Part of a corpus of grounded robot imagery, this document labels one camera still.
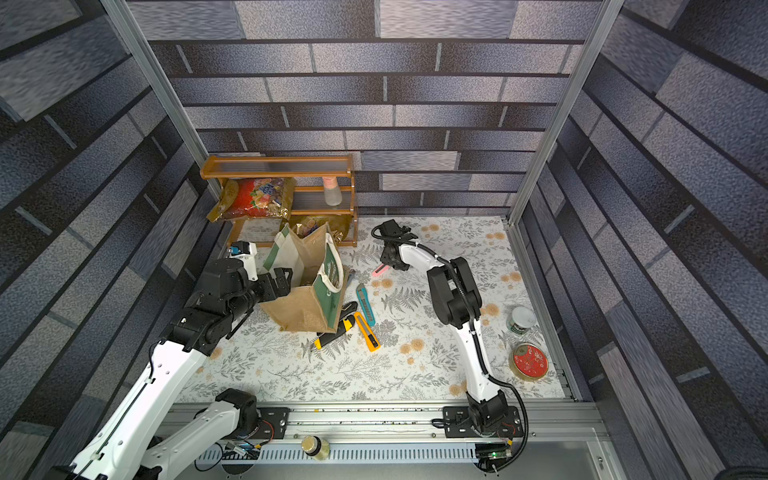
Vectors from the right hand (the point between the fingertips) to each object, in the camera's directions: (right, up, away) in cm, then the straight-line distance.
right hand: (393, 257), depth 107 cm
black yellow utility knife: (-15, -20, -17) cm, 31 cm away
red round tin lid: (+37, -28, -27) cm, 54 cm away
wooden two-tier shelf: (-44, +33, -1) cm, 55 cm away
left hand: (-30, -2, -34) cm, 45 cm away
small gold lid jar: (-17, -37, -47) cm, 62 cm away
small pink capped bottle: (-22, +23, -5) cm, 32 cm away
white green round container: (+37, -17, -22) cm, 47 cm away
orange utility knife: (-8, -22, -19) cm, 30 cm away
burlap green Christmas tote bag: (-20, -5, -35) cm, 40 cm away
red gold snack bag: (-47, +21, -9) cm, 52 cm away
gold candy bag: (-20, +11, +2) cm, 23 cm away
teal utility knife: (-10, -13, -12) cm, 20 cm away
